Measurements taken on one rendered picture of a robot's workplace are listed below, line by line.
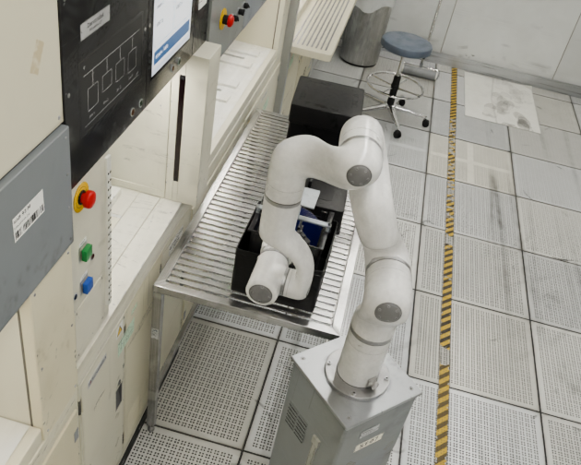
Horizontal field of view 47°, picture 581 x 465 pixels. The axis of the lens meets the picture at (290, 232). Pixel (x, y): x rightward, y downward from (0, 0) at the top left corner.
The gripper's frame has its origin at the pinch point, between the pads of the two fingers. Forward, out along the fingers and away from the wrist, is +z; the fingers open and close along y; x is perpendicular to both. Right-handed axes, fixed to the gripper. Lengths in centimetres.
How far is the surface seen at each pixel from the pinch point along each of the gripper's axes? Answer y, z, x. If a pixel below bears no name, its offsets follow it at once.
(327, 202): 7.5, 45.2, -19.7
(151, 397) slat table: -36, -9, -84
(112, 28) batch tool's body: -38, -35, 62
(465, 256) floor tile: 84, 156, -107
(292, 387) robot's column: 13.2, -23.4, -41.1
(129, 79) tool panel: -38, -26, 47
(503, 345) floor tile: 104, 92, -107
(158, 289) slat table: -35.3, -9.1, -30.6
